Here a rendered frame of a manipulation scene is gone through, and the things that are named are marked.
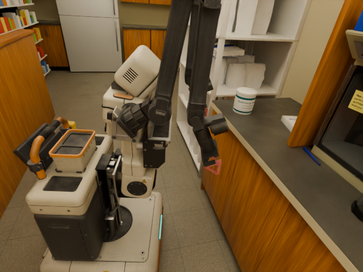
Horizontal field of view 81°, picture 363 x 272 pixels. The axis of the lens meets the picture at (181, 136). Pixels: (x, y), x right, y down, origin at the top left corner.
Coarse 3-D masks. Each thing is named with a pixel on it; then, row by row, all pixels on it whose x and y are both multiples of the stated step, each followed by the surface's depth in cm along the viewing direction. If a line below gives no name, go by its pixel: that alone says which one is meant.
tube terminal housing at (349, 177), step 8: (360, 64) 85; (312, 152) 110; (320, 152) 106; (328, 160) 102; (336, 168) 98; (344, 168) 94; (344, 176) 95; (352, 176) 91; (352, 184) 91; (360, 184) 88
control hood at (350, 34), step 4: (348, 32) 77; (352, 32) 76; (356, 32) 75; (360, 32) 74; (348, 36) 78; (352, 36) 77; (356, 36) 75; (360, 36) 74; (348, 40) 80; (352, 40) 78; (356, 40) 77; (360, 40) 75; (348, 44) 81; (352, 44) 80; (352, 48) 81; (352, 52) 83; (356, 52) 81; (352, 56) 84; (356, 56) 83
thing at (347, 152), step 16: (352, 80) 87; (352, 96) 88; (336, 112) 95; (352, 112) 88; (336, 128) 96; (352, 128) 89; (320, 144) 104; (336, 144) 96; (352, 144) 89; (336, 160) 97; (352, 160) 90
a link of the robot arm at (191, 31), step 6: (198, 0) 89; (192, 6) 93; (198, 6) 92; (192, 12) 94; (192, 18) 95; (192, 24) 97; (192, 30) 98; (192, 36) 99; (192, 42) 101; (192, 48) 102; (192, 54) 103; (186, 60) 106; (192, 60) 105; (186, 66) 106; (186, 72) 108; (186, 78) 109; (186, 84) 111
